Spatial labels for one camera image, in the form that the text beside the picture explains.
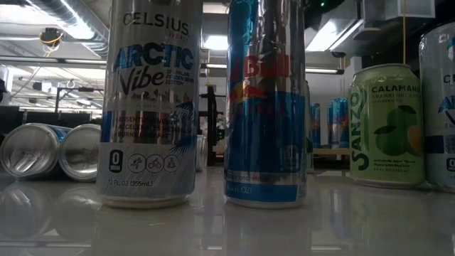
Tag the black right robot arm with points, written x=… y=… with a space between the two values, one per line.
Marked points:
x=320 y=9

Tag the ceiling light panel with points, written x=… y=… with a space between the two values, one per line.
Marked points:
x=215 y=42

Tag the long tube light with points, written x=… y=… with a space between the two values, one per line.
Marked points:
x=323 y=71

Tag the green Sanzo Calamansi can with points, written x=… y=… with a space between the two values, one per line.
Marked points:
x=385 y=142

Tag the black partition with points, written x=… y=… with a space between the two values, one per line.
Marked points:
x=46 y=119

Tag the white ceiling box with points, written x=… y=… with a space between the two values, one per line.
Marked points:
x=414 y=9

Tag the silver ceiling duct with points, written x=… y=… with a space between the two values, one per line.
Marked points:
x=81 y=25

